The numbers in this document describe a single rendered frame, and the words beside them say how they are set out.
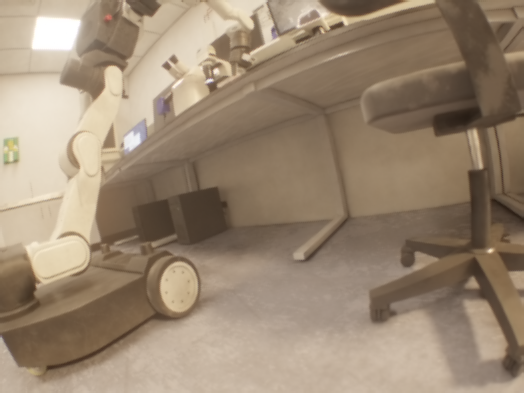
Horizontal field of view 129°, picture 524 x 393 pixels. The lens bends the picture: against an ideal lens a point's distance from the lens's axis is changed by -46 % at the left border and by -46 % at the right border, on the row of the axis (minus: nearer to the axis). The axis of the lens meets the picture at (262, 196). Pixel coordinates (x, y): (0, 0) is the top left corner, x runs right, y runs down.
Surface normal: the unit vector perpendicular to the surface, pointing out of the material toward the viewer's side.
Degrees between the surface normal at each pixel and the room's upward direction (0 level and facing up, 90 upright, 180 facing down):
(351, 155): 90
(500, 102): 90
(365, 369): 0
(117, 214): 90
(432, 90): 90
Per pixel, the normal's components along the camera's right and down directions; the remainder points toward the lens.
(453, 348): -0.22, -0.97
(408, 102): -0.65, 0.19
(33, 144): 0.79, -0.13
